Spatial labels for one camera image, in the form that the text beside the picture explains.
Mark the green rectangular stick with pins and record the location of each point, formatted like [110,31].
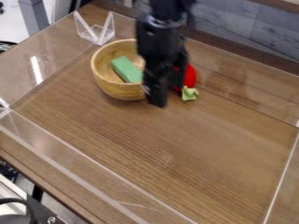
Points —
[127,71]

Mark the black table leg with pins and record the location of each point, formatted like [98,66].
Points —
[37,193]

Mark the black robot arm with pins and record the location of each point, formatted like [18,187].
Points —
[167,8]

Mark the clear acrylic corner bracket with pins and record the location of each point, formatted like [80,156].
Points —
[96,34]

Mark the red plush strawberry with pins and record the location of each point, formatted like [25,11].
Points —
[188,90]

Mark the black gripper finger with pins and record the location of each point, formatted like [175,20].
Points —
[179,69]
[155,86]

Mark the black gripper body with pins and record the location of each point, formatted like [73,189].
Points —
[160,43]

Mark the clear acrylic tray wall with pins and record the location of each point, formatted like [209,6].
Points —
[211,161]

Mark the brown wooden bowl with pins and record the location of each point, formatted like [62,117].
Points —
[108,81]

